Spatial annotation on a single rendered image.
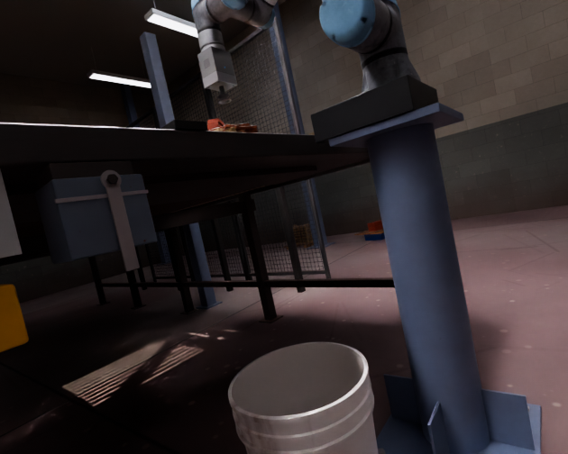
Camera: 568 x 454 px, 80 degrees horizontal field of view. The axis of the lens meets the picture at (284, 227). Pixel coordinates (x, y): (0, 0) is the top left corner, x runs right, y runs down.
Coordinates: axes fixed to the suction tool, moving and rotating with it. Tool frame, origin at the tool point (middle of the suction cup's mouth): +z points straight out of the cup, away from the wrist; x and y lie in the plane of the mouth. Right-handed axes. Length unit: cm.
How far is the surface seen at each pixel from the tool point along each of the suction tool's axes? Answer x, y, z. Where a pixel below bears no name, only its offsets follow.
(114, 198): 20, 53, 30
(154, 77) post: -163, -107, -93
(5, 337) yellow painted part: 18, 70, 45
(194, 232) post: -163, -110, 42
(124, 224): 20, 53, 34
